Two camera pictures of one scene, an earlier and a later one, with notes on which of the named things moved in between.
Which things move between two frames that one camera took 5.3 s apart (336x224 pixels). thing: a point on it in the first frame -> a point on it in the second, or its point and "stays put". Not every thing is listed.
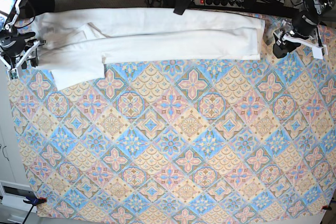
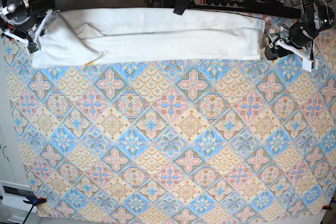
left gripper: (33, 60) -> (32, 34)
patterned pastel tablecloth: (182, 139) stays put
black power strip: (220, 2) stays put
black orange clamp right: (325, 207) stays put
